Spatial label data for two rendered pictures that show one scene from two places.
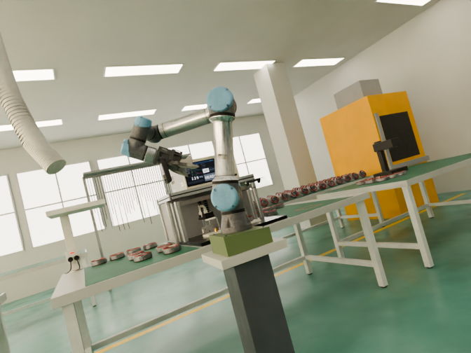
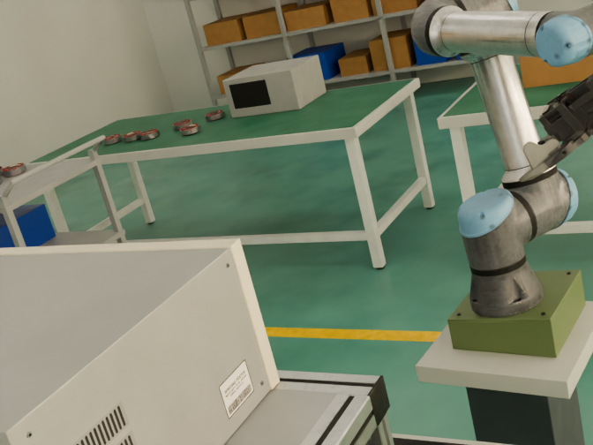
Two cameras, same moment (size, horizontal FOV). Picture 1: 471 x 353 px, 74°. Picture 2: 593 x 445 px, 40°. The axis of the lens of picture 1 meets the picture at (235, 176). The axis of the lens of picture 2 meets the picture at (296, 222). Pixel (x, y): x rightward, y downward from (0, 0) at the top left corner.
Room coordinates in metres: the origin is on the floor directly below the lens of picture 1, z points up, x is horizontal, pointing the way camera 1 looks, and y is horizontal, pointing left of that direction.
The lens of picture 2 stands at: (2.62, 1.21, 1.65)
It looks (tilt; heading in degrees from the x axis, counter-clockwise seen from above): 19 degrees down; 240
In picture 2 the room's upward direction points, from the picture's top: 14 degrees counter-clockwise
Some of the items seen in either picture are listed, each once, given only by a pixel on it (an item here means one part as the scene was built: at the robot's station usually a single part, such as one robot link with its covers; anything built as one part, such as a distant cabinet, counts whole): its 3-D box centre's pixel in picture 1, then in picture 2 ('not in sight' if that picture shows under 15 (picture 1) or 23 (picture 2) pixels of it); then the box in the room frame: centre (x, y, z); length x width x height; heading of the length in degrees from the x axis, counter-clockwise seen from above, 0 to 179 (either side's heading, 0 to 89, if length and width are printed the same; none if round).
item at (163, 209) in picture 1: (168, 223); not in sight; (2.39, 0.59, 0.91); 0.28 x 0.03 x 0.32; 28
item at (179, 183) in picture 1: (202, 174); (30, 388); (2.48, 0.25, 1.22); 0.44 x 0.39 x 0.20; 118
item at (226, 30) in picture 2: not in sight; (232, 28); (-1.55, -6.26, 0.89); 0.42 x 0.40 x 0.21; 116
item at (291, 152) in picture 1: (289, 146); not in sight; (6.27, -1.22, 1.65); 0.50 x 0.45 x 3.30; 28
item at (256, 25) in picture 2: not in sight; (272, 20); (-1.77, -5.84, 0.89); 0.42 x 0.40 x 0.22; 120
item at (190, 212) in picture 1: (213, 210); not in sight; (2.41, 0.23, 0.92); 0.66 x 0.01 x 0.30; 118
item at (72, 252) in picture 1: (83, 237); not in sight; (2.28, 1.19, 0.98); 0.37 x 0.35 x 0.46; 118
